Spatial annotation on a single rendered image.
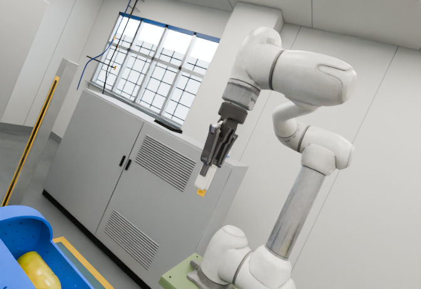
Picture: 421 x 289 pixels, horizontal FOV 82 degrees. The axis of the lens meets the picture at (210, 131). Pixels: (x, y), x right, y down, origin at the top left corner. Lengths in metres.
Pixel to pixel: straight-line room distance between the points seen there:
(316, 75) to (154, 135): 2.09
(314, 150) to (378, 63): 2.59
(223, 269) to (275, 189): 2.24
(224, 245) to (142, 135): 1.71
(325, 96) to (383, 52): 3.06
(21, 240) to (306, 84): 0.99
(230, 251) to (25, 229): 0.75
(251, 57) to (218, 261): 0.85
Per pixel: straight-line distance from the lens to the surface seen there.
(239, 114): 0.61
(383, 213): 3.34
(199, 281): 1.23
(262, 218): 3.38
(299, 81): 0.56
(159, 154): 2.43
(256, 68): 0.60
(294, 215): 1.07
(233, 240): 1.13
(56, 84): 1.47
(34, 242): 1.10
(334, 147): 1.05
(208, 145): 0.60
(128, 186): 2.67
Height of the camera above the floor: 1.71
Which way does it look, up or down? 2 degrees down
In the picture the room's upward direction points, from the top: 24 degrees clockwise
